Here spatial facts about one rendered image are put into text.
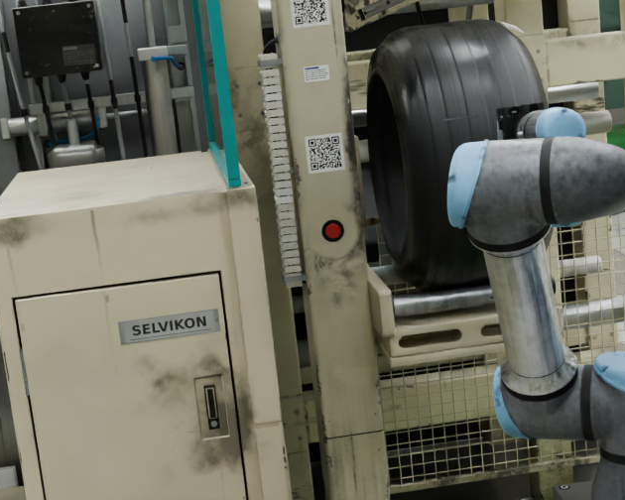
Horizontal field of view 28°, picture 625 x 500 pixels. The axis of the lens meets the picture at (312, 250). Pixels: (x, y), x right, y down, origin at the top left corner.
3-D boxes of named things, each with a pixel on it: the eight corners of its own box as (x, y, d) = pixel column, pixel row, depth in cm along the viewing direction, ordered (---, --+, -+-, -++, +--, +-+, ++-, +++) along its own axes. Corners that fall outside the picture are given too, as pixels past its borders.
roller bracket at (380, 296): (382, 339, 247) (377, 292, 245) (349, 295, 286) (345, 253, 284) (399, 337, 247) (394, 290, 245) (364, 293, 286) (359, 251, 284)
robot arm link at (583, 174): (636, 128, 156) (674, 152, 201) (548, 133, 160) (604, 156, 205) (638, 220, 156) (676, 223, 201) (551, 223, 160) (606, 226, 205)
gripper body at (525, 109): (534, 104, 225) (555, 100, 213) (539, 151, 226) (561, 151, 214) (493, 109, 224) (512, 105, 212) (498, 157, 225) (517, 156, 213)
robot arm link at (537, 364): (596, 458, 190) (545, 171, 157) (499, 454, 195) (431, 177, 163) (604, 401, 198) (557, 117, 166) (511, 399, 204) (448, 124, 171)
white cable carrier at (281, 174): (286, 288, 255) (259, 55, 246) (283, 283, 260) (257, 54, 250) (307, 285, 256) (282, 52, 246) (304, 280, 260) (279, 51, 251)
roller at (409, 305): (385, 313, 255) (389, 321, 251) (383, 293, 253) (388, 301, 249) (550, 291, 259) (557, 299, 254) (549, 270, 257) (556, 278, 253)
